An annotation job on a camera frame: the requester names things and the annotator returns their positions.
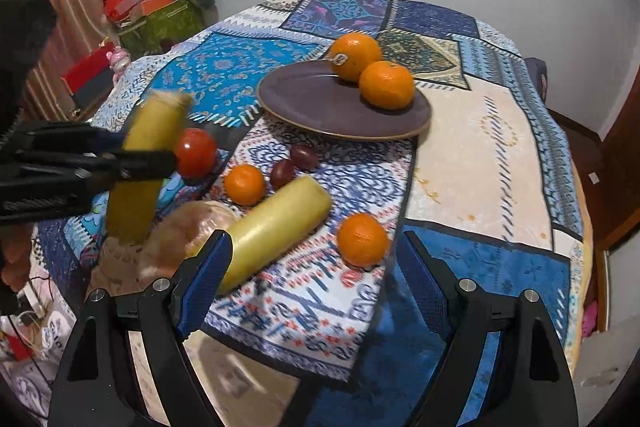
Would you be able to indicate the yellow cylinder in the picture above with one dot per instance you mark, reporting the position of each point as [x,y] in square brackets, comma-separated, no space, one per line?
[280,217]

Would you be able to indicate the orange with sticker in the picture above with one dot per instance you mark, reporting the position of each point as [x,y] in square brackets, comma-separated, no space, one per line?
[357,52]

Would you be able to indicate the small orange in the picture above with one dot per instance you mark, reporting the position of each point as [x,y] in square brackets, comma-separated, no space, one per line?
[245,184]

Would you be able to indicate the red gift box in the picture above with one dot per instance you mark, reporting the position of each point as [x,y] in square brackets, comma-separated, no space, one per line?
[122,2]

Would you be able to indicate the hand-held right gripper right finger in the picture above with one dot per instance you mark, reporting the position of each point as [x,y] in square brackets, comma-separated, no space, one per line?
[425,279]

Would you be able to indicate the dark purple bag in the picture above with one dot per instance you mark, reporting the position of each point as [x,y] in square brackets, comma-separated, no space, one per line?
[536,77]

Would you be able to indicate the dark red plum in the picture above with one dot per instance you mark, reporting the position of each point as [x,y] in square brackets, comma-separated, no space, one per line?
[303,157]

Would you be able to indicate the flat red box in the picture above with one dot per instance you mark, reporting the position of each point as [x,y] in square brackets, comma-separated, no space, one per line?
[85,72]

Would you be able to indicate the medium orange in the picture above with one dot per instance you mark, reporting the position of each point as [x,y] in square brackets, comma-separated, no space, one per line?
[363,239]

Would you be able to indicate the brown round plate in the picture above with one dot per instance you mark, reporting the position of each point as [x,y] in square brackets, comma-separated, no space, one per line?
[310,102]

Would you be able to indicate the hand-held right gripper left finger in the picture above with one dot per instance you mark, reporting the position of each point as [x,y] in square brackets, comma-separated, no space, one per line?
[207,277]

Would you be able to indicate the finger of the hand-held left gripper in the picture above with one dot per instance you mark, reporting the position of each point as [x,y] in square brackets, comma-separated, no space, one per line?
[140,164]
[75,136]

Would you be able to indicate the pink toy figure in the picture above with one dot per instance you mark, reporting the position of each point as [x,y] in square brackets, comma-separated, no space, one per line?
[119,59]

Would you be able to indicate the dark red dates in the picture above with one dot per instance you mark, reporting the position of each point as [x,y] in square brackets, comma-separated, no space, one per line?
[281,173]

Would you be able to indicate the red tomato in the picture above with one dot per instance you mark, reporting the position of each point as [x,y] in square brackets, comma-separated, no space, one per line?
[196,153]

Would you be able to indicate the large plain orange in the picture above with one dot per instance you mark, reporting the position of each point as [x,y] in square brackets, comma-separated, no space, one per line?
[387,85]

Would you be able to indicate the blue patchwork blanket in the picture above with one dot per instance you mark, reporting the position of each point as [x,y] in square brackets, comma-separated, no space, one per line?
[480,167]

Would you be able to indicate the yellow banana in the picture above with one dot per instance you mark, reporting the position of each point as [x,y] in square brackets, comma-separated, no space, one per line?
[150,122]

